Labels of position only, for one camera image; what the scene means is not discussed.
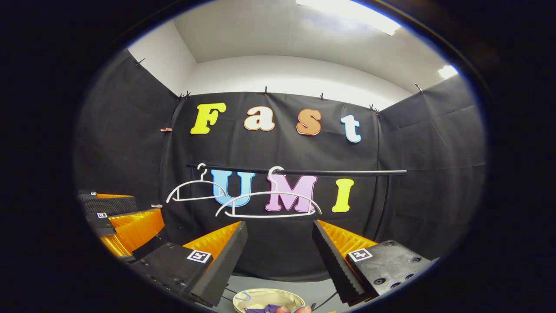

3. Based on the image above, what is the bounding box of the long ceiling light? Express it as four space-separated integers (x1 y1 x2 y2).
296 0 401 37

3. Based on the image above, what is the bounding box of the black clothes rack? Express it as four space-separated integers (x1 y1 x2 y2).
186 163 408 242

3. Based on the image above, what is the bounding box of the purple corduroy jacket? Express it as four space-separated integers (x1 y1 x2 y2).
244 304 283 313

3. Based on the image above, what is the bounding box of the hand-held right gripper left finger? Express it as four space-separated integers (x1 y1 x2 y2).
130 221 248 308

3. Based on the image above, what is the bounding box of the black cable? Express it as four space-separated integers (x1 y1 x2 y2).
312 290 339 311

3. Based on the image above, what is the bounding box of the large white clothes hanger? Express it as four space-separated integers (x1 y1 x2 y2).
215 166 323 218

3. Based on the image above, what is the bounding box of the small white clothes hanger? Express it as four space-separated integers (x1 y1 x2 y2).
166 163 228 203

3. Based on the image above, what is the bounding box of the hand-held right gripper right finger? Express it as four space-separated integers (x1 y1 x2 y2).
311 220 436 306

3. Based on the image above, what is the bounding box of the cream laundry hamper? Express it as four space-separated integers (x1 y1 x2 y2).
232 288 306 313

